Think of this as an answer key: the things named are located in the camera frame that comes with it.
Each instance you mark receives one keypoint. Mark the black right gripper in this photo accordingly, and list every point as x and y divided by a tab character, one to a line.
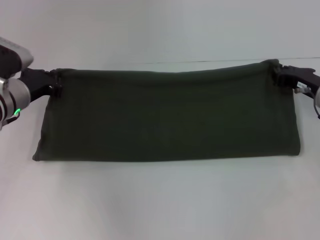
302	75

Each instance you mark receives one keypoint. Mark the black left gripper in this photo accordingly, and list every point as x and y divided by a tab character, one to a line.
36	81

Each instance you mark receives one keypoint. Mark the dark green printed t-shirt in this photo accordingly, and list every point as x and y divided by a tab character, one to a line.
162	112

